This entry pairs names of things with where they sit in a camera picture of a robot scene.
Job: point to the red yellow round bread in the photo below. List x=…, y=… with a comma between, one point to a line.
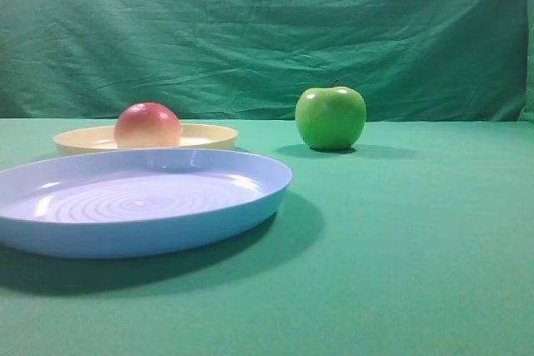
x=147, y=125

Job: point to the blue plastic plate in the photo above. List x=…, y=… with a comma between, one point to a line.
x=134, y=203

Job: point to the yellow plastic plate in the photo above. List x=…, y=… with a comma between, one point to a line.
x=100, y=139

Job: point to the green apple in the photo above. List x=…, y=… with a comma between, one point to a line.
x=330, y=118

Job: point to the green table cloth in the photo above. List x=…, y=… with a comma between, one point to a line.
x=418, y=242

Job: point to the green backdrop cloth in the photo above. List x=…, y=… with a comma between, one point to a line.
x=412, y=60

